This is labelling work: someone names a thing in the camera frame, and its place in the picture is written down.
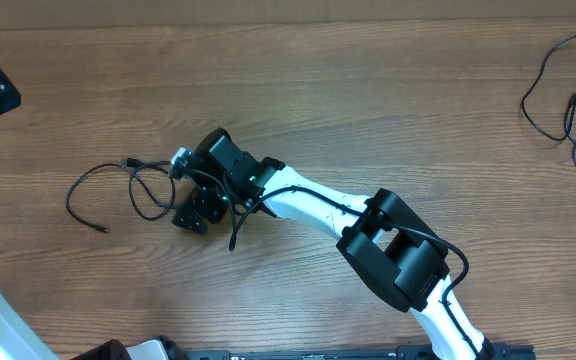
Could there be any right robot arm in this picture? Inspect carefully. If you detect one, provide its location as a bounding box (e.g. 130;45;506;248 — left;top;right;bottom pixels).
170;128;495;359

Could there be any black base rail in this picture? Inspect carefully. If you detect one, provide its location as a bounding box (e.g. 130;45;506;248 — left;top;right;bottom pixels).
180;343;537;360

